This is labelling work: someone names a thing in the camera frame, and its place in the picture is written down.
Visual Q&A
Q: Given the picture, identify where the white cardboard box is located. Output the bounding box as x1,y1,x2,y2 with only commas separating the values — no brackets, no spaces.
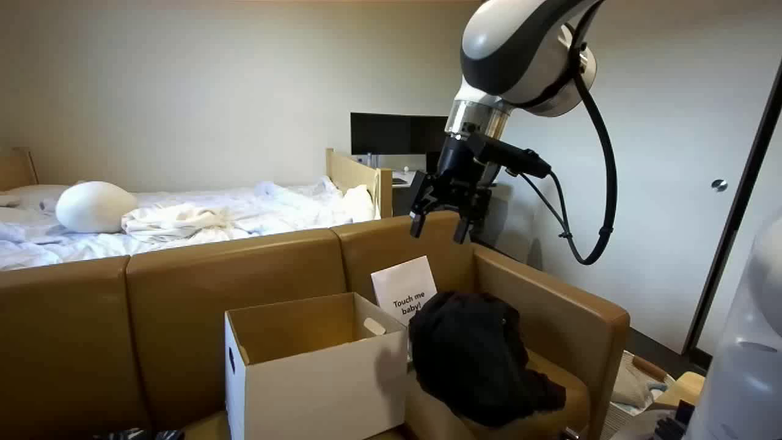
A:
222,289,410,440

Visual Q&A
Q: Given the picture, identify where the white bedsheet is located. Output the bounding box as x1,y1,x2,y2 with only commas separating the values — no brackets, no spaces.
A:
0,176,382,271

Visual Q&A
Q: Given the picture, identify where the black tripod pole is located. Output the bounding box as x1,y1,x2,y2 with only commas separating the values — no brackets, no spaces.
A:
683,58,782,354

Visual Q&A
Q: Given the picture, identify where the tan flat object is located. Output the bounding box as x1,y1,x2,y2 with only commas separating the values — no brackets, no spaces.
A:
650,369,708,410

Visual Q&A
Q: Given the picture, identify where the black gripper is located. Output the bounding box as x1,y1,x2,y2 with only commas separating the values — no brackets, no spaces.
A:
408,133,502,248

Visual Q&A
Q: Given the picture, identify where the white paper sign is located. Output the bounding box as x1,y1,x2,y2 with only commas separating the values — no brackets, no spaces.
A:
369,254,441,327

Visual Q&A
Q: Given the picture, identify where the tan leather sofa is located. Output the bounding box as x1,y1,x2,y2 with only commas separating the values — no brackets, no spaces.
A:
0,207,633,440

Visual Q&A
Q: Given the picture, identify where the cream crumpled garment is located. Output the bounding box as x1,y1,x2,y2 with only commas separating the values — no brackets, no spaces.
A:
119,204,248,240

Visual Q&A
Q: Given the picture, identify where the black jersey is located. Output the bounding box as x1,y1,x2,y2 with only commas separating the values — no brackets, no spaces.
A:
405,289,570,431

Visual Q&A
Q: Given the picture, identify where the round white pillow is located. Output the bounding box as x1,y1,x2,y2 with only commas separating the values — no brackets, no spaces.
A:
53,179,140,235

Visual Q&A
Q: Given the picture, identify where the white desk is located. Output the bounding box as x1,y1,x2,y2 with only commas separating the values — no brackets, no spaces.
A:
391,166,436,190

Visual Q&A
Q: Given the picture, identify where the black computer monitor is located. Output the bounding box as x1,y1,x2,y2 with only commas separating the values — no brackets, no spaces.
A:
349,110,452,176

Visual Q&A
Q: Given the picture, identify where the cream cloth bag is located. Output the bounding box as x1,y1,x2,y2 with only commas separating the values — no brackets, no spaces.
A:
611,349,679,419

